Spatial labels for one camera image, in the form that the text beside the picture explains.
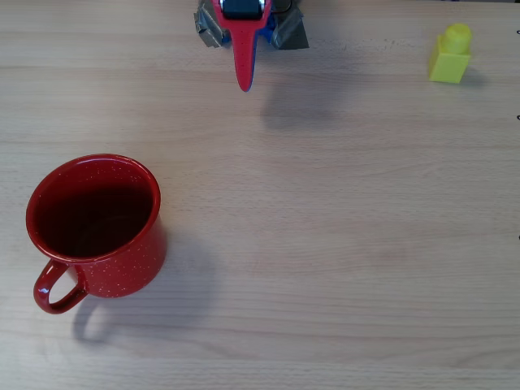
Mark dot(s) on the red blue gripper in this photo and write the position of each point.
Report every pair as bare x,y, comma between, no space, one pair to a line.
242,30

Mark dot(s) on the yellow green toy block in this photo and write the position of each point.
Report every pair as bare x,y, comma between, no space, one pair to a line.
449,61

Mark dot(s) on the red blue robot arm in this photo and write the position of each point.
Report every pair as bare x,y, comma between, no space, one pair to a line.
269,30

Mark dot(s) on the red enamel mug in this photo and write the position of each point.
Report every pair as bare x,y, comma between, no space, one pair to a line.
122,276

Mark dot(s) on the grey duct tape piece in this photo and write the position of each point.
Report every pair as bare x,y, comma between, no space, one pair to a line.
207,24
290,34

